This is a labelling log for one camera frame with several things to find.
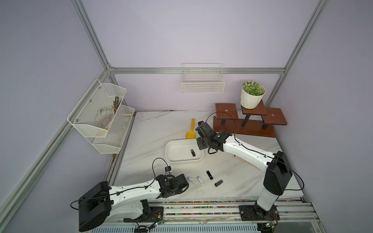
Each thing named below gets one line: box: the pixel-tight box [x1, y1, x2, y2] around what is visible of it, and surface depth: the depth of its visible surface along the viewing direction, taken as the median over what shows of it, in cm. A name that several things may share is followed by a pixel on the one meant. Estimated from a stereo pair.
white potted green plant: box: [239, 80, 267, 110], surface depth 85 cm
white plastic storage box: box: [165, 138, 204, 164], surface depth 98 cm
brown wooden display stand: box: [213, 99, 288, 138], surface depth 103 cm
